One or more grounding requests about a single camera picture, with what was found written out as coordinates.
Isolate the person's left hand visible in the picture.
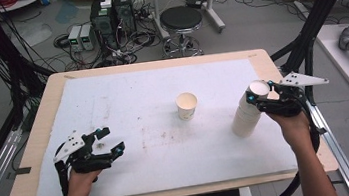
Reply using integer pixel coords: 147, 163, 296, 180
64, 164, 106, 196

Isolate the tangle of floor cables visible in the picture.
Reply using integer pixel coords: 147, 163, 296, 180
51, 10, 166, 74

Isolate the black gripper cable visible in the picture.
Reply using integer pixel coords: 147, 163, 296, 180
253, 92, 330, 196
53, 157, 87, 196

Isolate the person's right hand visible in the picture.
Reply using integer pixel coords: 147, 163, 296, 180
266, 108, 315, 157

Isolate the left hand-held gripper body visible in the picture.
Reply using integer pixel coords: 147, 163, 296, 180
49, 126, 116, 178

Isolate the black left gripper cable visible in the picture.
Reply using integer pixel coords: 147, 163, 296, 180
53, 157, 87, 196

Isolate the white round table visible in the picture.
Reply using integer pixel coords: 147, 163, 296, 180
0, 0, 48, 14

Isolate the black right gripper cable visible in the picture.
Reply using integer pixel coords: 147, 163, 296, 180
253, 92, 330, 196

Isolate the white foam mat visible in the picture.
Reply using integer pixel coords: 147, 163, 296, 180
18, 52, 300, 196

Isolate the black computer tower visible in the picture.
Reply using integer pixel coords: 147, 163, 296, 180
112, 0, 138, 37
87, 0, 121, 54

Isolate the black round stool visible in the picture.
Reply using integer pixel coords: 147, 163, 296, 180
157, 3, 208, 61

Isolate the white bench power supply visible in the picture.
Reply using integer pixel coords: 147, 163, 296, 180
78, 22, 97, 52
65, 24, 86, 53

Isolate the black tape strip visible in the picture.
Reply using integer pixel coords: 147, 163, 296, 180
14, 166, 33, 176

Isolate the small white box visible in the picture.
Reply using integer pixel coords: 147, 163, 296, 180
99, 0, 115, 10

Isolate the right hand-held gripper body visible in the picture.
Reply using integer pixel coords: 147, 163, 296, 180
253, 66, 333, 122

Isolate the white paper cup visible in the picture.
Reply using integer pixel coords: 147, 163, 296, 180
243, 78, 274, 107
174, 90, 200, 123

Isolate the stack of nested white cups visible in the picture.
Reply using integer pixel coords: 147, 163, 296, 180
228, 97, 266, 140

